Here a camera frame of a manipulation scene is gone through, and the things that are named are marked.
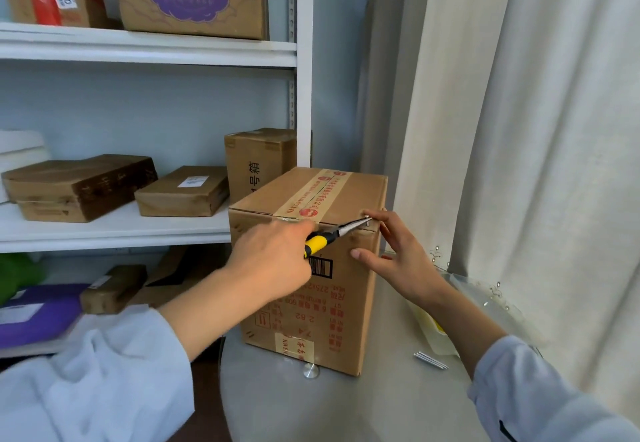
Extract person's left hand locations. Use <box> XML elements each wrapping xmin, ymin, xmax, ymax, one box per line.
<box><xmin>225</xmin><ymin>219</ymin><xmax>317</xmax><ymax>303</ymax></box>

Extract person's right hand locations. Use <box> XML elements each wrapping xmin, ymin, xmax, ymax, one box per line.
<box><xmin>349</xmin><ymin>209</ymin><xmax>453</xmax><ymax>307</ymax></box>

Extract yellow handled pliers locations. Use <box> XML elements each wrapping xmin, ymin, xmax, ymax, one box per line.
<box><xmin>303</xmin><ymin>216</ymin><xmax>373</xmax><ymax>259</ymax></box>

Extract brown cardboard box red print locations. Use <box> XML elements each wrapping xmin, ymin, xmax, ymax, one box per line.
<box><xmin>228</xmin><ymin>166</ymin><xmax>389</xmax><ymax>377</ymax></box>

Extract person's left forearm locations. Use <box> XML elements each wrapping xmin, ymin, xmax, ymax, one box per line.
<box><xmin>0</xmin><ymin>266</ymin><xmax>261</xmax><ymax>442</ymax></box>

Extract person's right forearm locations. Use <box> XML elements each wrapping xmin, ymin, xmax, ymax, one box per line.
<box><xmin>419</xmin><ymin>284</ymin><xmax>640</xmax><ymax>442</ymax></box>

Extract open cardboard box red print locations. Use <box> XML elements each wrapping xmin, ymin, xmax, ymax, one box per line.
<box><xmin>127</xmin><ymin>245</ymin><xmax>231</xmax><ymax>307</ymax></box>

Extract upright small cardboard box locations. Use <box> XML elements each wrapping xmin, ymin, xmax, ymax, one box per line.
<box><xmin>224</xmin><ymin>128</ymin><xmax>312</xmax><ymax>203</ymax></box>

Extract flat brown box white label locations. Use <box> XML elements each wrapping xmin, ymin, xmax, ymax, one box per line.
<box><xmin>135</xmin><ymin>166</ymin><xmax>230</xmax><ymax>218</ymax></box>

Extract small taped brown parcel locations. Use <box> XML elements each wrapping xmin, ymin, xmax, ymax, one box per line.
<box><xmin>79</xmin><ymin>264</ymin><xmax>148</xmax><ymax>315</ymax></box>

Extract dark brown flat box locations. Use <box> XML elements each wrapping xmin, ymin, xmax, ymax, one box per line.
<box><xmin>1</xmin><ymin>154</ymin><xmax>159</xmax><ymax>223</ymax></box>

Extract white foam box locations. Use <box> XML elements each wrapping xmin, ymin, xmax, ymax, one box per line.
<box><xmin>0</xmin><ymin>130</ymin><xmax>51</xmax><ymax>204</ymax></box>

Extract clear plastic lid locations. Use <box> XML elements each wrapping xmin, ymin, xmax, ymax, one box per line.
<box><xmin>447</xmin><ymin>271</ymin><xmax>549</xmax><ymax>347</ymax></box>

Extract white curtain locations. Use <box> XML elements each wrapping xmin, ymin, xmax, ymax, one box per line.
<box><xmin>357</xmin><ymin>0</ymin><xmax>640</xmax><ymax>427</ymax></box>

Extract white metal shelf unit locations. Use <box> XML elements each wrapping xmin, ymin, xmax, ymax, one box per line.
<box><xmin>0</xmin><ymin>0</ymin><xmax>315</xmax><ymax>357</ymax></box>

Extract green object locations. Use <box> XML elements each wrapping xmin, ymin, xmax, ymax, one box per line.
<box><xmin>0</xmin><ymin>252</ymin><xmax>43</xmax><ymax>305</ymax></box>

